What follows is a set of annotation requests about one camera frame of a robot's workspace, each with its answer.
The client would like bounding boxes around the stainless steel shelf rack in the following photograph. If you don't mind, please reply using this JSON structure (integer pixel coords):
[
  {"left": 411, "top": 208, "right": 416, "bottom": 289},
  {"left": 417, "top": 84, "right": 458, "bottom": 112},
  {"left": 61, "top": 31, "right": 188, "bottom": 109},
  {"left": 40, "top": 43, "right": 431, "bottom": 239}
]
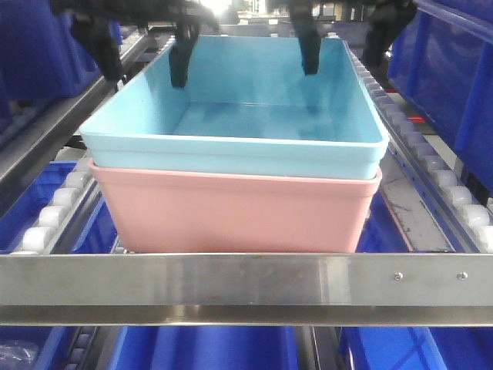
[{"left": 1, "top": 52, "right": 492, "bottom": 327}]

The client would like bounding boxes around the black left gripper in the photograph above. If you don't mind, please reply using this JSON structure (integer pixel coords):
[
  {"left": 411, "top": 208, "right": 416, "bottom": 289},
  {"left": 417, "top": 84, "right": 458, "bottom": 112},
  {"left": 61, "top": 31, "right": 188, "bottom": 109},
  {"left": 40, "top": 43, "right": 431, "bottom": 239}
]
[{"left": 49, "top": 0, "right": 220, "bottom": 88}]

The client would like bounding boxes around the blue storage bin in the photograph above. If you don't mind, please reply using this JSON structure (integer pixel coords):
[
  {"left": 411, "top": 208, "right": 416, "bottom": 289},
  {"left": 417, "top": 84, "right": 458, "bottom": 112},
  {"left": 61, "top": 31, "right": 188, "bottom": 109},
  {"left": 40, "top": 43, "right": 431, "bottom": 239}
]
[
  {"left": 1, "top": 1, "right": 101, "bottom": 100},
  {"left": 388, "top": 1, "right": 492, "bottom": 190}
]

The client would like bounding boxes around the light blue plastic box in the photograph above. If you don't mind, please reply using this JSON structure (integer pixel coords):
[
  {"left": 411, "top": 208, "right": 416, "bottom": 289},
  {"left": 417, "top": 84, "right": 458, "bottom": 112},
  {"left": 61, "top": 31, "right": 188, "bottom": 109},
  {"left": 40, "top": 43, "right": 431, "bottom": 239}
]
[{"left": 79, "top": 35, "right": 389, "bottom": 180}]

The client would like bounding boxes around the blue storage bin right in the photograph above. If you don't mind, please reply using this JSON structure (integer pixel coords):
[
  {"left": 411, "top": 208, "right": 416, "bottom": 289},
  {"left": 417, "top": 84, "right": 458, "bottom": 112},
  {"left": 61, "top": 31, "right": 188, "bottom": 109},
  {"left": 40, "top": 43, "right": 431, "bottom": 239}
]
[{"left": 388, "top": 1, "right": 492, "bottom": 190}]

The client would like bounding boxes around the blue storage bin left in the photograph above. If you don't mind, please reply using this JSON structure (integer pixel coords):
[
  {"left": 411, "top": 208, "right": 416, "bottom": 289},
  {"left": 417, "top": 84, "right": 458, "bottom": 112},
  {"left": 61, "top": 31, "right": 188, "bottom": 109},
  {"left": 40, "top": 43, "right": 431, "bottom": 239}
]
[{"left": 1, "top": 1, "right": 101, "bottom": 100}]

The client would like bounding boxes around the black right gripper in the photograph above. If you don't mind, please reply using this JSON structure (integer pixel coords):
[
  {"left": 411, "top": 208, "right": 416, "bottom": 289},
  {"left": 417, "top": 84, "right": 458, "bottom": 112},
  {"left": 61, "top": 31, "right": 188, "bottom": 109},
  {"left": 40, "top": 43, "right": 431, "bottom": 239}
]
[{"left": 269, "top": 0, "right": 418, "bottom": 76}]

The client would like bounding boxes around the pink plastic box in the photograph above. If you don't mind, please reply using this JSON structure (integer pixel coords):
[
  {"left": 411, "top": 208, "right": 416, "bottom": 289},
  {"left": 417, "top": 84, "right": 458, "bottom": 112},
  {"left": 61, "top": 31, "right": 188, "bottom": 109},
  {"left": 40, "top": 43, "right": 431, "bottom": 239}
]
[{"left": 90, "top": 164, "right": 382, "bottom": 253}]

